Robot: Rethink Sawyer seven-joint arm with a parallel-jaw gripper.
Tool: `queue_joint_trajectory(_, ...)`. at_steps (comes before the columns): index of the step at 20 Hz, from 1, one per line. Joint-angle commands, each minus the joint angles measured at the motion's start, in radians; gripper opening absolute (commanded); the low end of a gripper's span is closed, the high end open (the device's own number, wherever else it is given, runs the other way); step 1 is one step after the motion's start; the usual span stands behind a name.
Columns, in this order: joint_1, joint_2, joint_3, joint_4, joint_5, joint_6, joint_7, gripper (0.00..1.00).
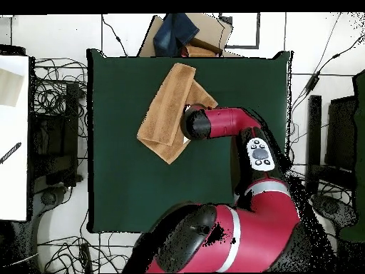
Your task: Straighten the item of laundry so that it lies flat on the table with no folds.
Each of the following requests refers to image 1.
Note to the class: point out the black equipment stand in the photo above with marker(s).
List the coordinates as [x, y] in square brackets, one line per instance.
[54, 148]

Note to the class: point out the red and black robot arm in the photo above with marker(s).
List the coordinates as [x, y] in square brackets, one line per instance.
[251, 222]

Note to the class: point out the black flat box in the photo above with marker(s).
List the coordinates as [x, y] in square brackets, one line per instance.
[340, 134]

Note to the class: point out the folded orange towel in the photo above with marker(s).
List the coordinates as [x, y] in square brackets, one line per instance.
[199, 52]

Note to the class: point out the dark green fabric panel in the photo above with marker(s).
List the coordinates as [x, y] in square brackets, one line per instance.
[360, 142]

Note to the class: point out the dark green table cloth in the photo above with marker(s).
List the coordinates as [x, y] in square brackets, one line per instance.
[128, 185]

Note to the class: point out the black power strip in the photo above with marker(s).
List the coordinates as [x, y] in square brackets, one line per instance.
[85, 257]

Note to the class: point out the dark brown cloth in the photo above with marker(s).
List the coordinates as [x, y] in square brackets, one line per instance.
[205, 44]

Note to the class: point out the orange terry towel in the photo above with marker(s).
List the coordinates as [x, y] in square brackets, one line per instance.
[168, 114]

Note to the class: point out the white side table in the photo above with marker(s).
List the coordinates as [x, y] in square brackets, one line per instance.
[14, 171]

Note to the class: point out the black square floor frame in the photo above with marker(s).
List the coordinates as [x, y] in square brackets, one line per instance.
[258, 28]

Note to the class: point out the black upright bar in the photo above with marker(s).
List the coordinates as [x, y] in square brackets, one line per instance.
[313, 128]

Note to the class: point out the black striped stick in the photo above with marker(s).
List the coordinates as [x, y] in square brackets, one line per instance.
[11, 152]

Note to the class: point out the blue denim jeans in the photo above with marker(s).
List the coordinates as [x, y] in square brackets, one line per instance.
[171, 34]

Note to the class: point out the brown cardboard box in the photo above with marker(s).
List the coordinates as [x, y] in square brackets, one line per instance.
[211, 28]

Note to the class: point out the beige paper sheet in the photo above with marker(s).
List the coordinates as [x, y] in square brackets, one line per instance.
[10, 88]

